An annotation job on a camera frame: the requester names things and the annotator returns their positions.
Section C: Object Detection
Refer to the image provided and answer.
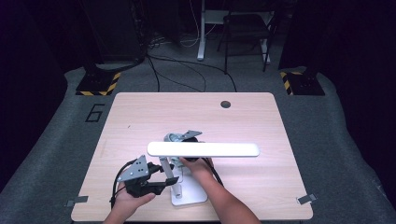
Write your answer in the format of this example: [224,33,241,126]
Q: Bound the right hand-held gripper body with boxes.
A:
[180,130,204,163]

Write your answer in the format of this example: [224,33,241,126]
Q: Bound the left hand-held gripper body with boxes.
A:
[116,154,169,199]

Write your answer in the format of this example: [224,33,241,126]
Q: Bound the white desk lamp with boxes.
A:
[147,141,261,207]

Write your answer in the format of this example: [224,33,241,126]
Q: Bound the light blue striped cloth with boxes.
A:
[163,132,188,169]

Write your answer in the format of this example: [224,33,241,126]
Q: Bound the person's right hand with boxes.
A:
[179,157,217,185]

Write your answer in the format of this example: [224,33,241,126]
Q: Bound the person's left hand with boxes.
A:
[111,185,157,218]

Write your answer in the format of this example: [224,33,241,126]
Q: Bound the grey metal tab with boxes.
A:
[296,193,318,205]
[64,195,90,208]

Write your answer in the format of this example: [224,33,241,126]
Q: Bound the black stand base striped tape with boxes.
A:
[75,63,121,97]
[279,69,326,96]

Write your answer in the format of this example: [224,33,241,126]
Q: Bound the black folding chair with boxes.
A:
[217,12,278,75]

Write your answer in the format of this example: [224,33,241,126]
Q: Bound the dark cabinet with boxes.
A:
[78,0,148,63]

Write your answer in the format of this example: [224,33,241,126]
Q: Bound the black curtain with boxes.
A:
[278,0,396,200]
[0,0,82,194]

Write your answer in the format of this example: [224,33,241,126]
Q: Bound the left hand-held gripper cable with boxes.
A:
[110,159,138,209]

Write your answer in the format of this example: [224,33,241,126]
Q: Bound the hand-held gripper cable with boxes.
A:
[202,157,225,188]
[110,159,138,209]

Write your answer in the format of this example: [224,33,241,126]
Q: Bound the right hand-held gripper cable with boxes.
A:
[202,157,225,188]

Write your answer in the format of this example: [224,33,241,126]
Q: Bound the white cable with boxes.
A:
[178,0,219,49]

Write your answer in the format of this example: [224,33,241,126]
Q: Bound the thick black floor cable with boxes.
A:
[92,55,148,73]

